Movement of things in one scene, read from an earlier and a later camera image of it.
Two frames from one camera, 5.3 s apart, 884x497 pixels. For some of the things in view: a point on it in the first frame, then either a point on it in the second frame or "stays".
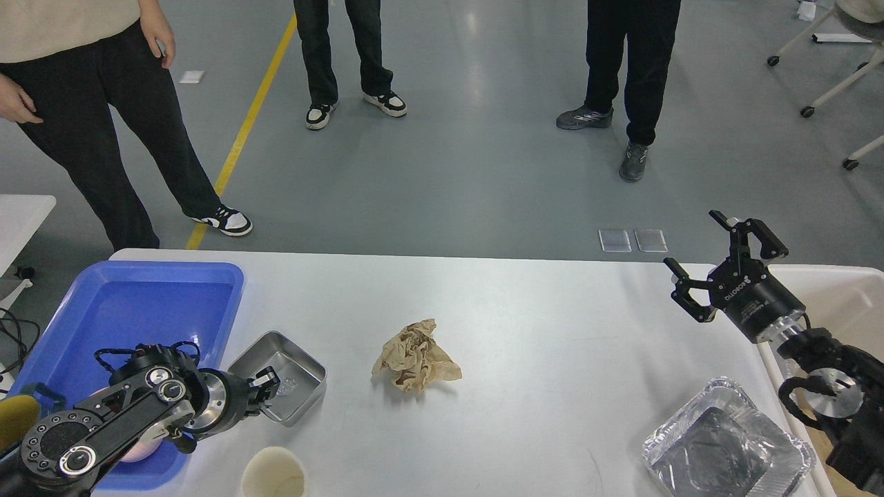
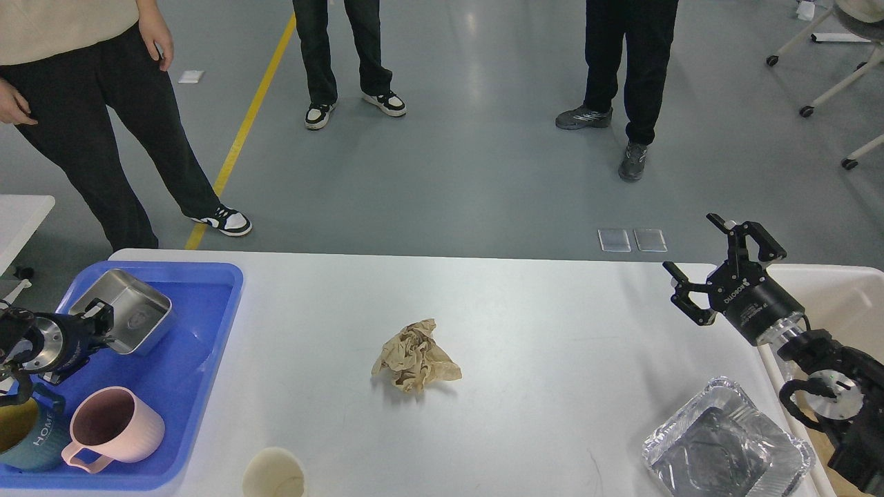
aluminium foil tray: (721, 444) stays
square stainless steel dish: (302, 379) → (138, 310)
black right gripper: (748, 290) stays
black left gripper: (230, 400) → (68, 341)
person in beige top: (75, 58) stays
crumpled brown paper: (411, 358) stays
